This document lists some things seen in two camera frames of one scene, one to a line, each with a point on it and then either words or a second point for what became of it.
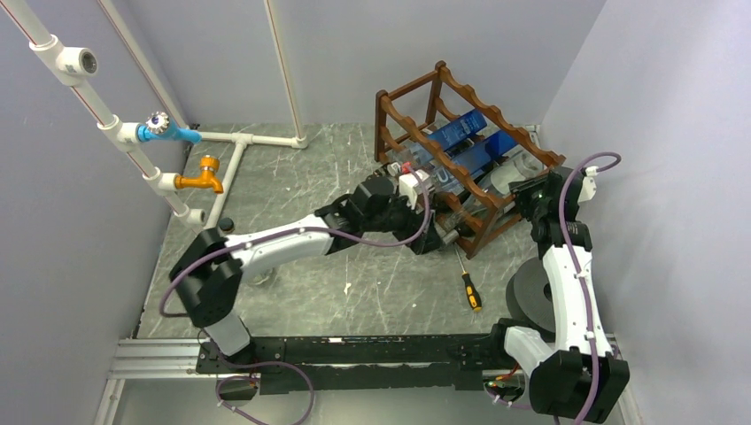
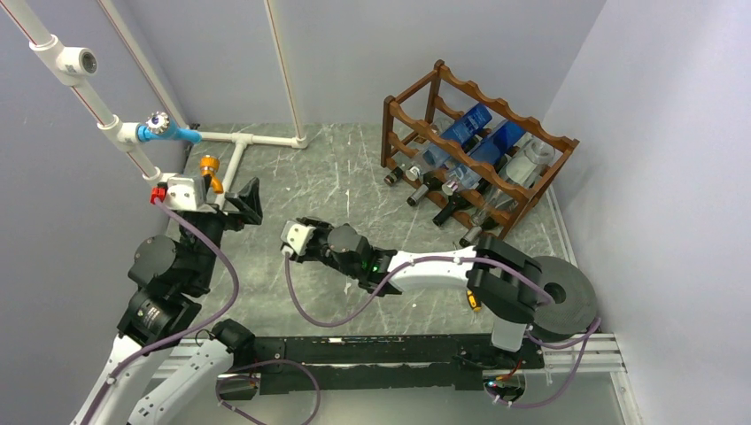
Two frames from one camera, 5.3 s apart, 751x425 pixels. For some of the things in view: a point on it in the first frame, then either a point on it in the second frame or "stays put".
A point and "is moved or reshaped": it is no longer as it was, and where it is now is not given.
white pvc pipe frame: (73, 65) stays put
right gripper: (522, 190) -> (322, 227)
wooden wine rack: (450, 139) is moved or reshaped
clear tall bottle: (497, 186) is moved or reshaped
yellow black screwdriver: (469, 289) stays put
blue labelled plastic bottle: (476, 158) is moved or reshaped
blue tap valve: (159, 125) stays put
